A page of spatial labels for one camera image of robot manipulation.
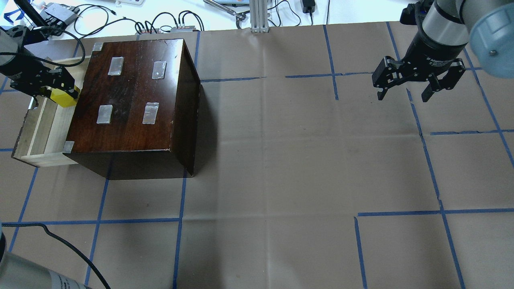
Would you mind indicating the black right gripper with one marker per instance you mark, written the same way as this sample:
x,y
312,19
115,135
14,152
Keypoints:
x,y
427,52

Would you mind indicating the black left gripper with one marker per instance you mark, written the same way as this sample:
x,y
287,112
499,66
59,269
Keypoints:
x,y
17,69

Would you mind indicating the yellow block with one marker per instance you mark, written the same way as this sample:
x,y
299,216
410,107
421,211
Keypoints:
x,y
63,99

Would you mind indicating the light wooden drawer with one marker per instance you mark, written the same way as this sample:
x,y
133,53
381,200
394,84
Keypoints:
x,y
43,135

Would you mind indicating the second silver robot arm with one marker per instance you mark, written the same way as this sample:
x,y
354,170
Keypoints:
x,y
444,28

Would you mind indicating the dark wooden cabinet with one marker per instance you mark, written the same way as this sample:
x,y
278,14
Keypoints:
x,y
137,114

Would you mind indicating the black power adapter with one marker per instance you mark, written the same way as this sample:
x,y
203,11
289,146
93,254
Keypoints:
x,y
308,6

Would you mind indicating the brown paper table cover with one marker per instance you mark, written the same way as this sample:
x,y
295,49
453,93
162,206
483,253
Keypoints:
x,y
303,179

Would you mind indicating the aluminium frame post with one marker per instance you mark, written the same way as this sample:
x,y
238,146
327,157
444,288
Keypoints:
x,y
258,16

